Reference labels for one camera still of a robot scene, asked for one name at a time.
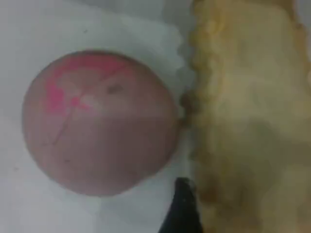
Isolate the long yellow bread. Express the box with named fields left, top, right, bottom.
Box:
left=188, top=0, right=311, bottom=233

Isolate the pink peach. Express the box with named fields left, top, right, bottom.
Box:
left=21, top=50, right=184, bottom=197

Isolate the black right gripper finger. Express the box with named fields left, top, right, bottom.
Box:
left=158, top=177, right=204, bottom=233

